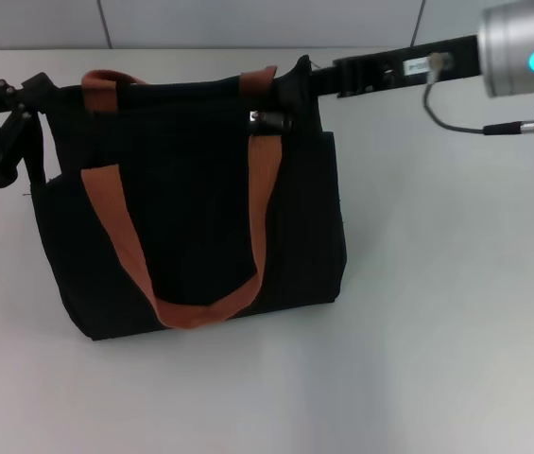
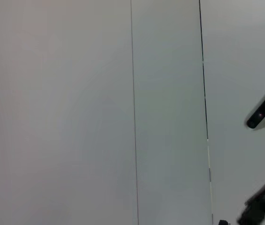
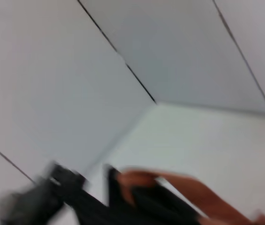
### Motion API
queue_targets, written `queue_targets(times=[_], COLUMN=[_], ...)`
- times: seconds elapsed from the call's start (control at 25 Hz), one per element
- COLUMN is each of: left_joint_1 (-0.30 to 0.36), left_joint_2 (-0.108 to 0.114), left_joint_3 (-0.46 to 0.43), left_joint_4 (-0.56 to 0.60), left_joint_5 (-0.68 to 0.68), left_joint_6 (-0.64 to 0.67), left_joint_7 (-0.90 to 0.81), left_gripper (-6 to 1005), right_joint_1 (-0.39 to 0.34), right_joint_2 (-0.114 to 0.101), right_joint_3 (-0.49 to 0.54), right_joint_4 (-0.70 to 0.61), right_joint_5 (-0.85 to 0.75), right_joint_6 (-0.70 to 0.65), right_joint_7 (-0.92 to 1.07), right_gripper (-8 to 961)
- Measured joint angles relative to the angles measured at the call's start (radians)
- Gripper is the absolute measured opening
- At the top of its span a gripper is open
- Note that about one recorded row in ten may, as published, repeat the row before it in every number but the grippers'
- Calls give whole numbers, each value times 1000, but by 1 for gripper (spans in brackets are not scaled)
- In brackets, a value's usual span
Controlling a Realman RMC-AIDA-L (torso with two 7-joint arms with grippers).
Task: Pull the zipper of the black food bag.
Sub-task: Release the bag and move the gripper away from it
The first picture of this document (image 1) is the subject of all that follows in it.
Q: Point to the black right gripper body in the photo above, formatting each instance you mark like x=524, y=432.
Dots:
x=403, y=68

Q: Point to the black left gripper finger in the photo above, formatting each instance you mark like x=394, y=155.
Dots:
x=28, y=90
x=11, y=132

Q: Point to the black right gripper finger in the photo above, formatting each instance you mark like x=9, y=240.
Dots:
x=325, y=72

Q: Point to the silver zipper pull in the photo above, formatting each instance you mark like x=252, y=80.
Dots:
x=262, y=119

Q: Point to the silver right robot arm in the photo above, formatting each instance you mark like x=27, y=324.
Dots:
x=517, y=42

